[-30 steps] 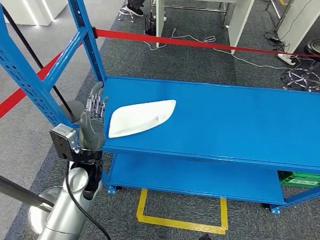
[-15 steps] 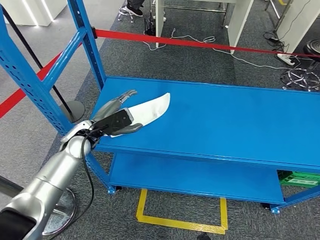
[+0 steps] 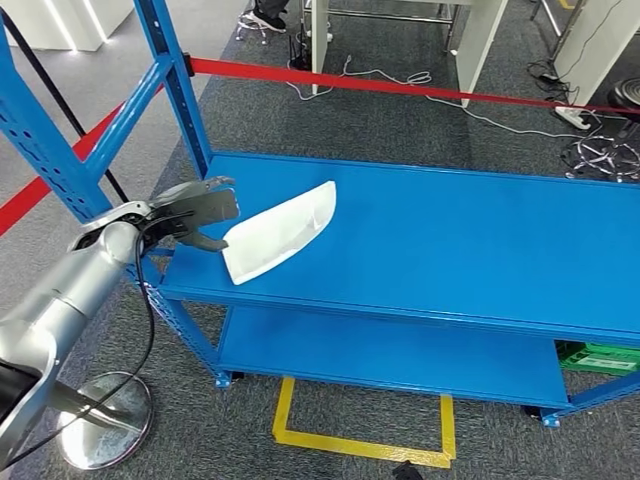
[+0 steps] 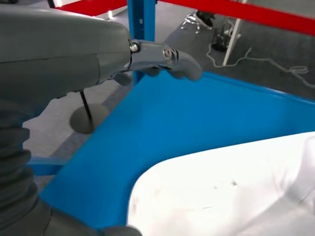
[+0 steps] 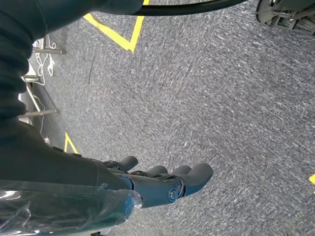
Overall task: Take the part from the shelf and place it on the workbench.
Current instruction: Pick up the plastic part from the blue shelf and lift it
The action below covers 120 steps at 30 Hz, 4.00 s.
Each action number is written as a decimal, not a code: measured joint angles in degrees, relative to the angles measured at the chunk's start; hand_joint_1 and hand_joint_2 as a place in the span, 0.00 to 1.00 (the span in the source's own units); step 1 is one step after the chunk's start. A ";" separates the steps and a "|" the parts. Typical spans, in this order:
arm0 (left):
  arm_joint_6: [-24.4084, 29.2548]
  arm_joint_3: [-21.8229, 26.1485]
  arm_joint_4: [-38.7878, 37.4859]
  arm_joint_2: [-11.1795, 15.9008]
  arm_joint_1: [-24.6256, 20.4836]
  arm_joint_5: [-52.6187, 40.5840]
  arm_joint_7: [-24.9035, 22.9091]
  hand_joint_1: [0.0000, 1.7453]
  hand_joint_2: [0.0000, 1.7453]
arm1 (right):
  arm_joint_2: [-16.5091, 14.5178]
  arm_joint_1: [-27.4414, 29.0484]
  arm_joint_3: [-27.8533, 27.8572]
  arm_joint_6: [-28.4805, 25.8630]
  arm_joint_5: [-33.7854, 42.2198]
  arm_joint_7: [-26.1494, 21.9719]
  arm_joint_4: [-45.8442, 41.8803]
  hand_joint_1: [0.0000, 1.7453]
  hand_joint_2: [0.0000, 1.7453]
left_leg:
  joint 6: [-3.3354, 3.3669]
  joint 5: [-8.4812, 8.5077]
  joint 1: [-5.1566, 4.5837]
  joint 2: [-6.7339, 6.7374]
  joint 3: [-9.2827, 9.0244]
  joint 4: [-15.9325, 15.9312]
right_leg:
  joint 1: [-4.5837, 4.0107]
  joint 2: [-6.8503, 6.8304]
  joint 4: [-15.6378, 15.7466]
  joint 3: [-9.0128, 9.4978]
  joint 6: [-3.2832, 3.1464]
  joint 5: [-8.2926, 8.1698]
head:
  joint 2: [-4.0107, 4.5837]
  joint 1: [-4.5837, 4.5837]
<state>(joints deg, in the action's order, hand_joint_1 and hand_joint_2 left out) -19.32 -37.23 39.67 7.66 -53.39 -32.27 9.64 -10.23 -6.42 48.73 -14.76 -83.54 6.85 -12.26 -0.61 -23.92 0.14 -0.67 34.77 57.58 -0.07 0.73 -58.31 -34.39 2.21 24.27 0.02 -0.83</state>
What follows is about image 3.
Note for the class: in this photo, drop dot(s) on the white curved plastic part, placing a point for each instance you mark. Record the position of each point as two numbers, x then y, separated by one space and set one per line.
275 235

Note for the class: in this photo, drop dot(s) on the white power strip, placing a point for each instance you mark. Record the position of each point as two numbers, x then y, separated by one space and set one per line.
572 118

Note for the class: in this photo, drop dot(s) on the chrome chair base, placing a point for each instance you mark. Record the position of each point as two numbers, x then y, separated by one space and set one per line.
605 159

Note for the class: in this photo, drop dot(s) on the black stanchion post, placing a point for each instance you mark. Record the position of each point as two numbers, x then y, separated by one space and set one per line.
50 93

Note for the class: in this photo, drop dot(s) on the black round base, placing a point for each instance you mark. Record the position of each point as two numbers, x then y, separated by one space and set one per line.
627 93

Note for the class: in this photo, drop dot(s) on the white display plinth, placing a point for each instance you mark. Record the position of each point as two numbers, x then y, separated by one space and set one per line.
65 23

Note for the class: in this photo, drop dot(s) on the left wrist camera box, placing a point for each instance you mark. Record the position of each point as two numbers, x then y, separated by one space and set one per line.
215 208

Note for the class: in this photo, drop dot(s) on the green plastic crate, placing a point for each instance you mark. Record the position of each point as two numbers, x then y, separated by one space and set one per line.
600 363

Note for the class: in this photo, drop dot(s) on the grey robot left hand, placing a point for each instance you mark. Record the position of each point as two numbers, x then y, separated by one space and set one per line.
195 187

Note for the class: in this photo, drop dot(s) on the chrome stool base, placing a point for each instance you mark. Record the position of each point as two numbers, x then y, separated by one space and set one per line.
250 26

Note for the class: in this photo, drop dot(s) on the blue metal shelf rack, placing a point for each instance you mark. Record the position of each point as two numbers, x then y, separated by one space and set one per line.
475 252

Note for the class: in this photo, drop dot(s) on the person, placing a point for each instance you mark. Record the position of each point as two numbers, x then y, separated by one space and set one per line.
270 18

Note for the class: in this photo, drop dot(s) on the white desk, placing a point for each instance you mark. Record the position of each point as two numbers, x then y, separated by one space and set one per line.
600 46
480 46

